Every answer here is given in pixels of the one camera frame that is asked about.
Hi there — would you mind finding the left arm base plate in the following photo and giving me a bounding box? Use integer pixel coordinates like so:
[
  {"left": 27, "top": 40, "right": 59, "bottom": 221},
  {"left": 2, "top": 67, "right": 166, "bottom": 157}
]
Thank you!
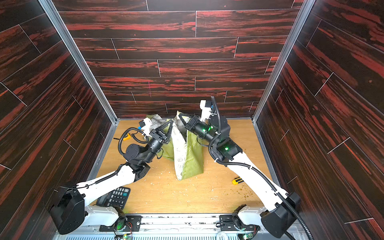
[{"left": 99, "top": 215, "right": 143, "bottom": 233}]

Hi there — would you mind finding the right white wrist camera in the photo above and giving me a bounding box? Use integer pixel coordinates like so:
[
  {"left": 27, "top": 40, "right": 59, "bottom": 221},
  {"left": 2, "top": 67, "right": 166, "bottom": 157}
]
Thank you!
[{"left": 200, "top": 100, "right": 213, "bottom": 122}]

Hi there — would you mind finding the yellow tape measure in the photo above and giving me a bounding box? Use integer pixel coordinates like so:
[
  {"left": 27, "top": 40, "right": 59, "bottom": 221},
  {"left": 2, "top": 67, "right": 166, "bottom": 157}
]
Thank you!
[{"left": 113, "top": 134, "right": 132, "bottom": 141}]

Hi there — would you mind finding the yellow utility knife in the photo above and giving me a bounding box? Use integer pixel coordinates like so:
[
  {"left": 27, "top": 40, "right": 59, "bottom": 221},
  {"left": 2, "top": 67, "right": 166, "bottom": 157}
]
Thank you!
[{"left": 232, "top": 177, "right": 244, "bottom": 185}]

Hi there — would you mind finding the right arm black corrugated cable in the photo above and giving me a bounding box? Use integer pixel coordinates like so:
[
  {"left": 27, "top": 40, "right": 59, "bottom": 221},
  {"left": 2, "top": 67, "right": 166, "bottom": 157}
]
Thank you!
[{"left": 208, "top": 95, "right": 314, "bottom": 240}]

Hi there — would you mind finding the green jacket with printed lining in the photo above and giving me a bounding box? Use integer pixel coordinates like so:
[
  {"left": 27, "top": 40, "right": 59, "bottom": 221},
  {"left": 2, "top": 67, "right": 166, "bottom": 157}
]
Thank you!
[{"left": 161, "top": 116, "right": 204, "bottom": 181}]

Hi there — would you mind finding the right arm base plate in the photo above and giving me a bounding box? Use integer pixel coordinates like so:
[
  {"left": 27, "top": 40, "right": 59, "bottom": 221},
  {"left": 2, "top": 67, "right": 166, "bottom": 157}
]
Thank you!
[{"left": 216, "top": 215, "right": 261, "bottom": 232}]

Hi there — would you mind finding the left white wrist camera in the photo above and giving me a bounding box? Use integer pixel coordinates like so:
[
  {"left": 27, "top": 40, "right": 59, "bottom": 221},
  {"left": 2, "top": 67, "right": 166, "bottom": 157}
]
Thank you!
[{"left": 139, "top": 118, "right": 153, "bottom": 136}]

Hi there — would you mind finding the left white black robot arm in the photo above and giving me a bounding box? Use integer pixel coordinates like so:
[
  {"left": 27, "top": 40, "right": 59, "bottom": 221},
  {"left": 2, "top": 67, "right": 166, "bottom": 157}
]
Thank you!
[{"left": 48, "top": 120, "right": 174, "bottom": 235}]

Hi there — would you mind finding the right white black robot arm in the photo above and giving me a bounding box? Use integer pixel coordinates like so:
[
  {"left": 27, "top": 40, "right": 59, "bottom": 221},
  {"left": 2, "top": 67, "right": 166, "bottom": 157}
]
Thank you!
[{"left": 178, "top": 113, "right": 301, "bottom": 240}]

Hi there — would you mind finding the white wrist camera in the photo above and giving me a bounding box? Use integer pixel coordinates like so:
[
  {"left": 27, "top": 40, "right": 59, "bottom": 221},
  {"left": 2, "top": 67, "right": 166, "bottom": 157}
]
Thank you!
[
  {"left": 200, "top": 100, "right": 213, "bottom": 122},
  {"left": 139, "top": 118, "right": 153, "bottom": 136}
]

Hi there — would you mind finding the black calculator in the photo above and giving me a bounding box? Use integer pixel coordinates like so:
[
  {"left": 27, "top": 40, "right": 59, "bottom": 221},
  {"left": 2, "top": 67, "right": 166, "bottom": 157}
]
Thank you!
[{"left": 96, "top": 187, "right": 131, "bottom": 210}]

